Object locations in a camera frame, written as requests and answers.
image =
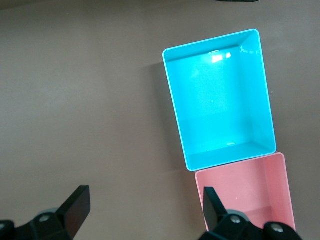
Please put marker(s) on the blue plastic bin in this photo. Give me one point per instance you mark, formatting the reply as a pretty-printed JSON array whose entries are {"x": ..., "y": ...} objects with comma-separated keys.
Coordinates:
[{"x": 217, "y": 100}]

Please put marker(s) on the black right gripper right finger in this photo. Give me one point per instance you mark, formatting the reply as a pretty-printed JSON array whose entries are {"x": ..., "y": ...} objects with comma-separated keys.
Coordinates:
[{"x": 212, "y": 212}]

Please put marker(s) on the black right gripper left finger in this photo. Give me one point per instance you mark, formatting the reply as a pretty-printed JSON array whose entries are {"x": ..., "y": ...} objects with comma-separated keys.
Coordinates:
[{"x": 75, "y": 212}]

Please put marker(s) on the pink plastic bin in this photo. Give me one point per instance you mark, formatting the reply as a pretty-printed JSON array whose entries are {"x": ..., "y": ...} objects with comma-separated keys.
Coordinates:
[{"x": 265, "y": 190}]

